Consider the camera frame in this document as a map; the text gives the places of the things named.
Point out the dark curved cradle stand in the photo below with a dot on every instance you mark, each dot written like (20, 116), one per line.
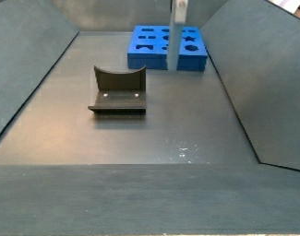
(121, 91)

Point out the blue shape-sorting board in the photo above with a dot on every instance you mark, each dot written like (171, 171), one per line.
(147, 49)

